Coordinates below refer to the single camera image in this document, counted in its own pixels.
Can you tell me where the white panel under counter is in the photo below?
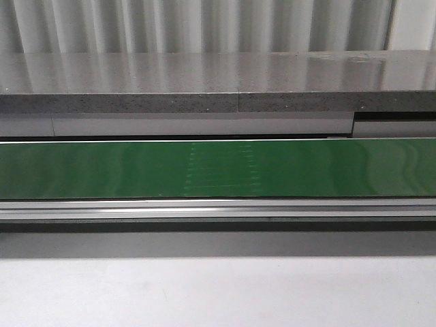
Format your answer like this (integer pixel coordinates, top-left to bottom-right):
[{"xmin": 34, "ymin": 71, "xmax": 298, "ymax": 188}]
[{"xmin": 1, "ymin": 112, "xmax": 435, "ymax": 138}]

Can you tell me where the grey stone counter slab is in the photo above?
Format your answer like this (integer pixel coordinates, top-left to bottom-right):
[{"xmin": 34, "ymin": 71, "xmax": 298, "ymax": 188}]
[{"xmin": 1, "ymin": 50, "xmax": 435, "ymax": 114}]

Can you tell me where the aluminium conveyor front rail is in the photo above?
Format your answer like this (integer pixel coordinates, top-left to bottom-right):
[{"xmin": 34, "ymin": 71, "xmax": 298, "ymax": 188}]
[{"xmin": 1, "ymin": 198, "xmax": 435, "ymax": 232}]

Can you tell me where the green conveyor belt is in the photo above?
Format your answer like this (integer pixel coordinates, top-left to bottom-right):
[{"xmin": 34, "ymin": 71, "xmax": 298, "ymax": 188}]
[{"xmin": 1, "ymin": 138, "xmax": 435, "ymax": 200}]

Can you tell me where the white pleated curtain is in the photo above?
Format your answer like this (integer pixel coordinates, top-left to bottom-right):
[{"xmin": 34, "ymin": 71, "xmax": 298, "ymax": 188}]
[{"xmin": 1, "ymin": 1, "xmax": 435, "ymax": 53}]

